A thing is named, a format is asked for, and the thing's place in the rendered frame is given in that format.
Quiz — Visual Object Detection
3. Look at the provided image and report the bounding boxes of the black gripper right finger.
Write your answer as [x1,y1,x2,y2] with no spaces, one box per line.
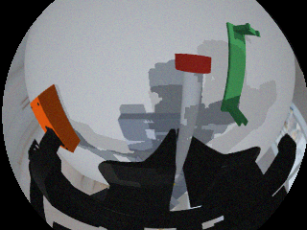
[183,137,261,208]

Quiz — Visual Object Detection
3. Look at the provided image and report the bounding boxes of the grey pin with red head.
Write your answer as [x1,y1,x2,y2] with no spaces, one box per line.
[174,54,212,181]

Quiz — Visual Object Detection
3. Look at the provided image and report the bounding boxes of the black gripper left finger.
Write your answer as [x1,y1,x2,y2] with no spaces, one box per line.
[99,129,177,204]

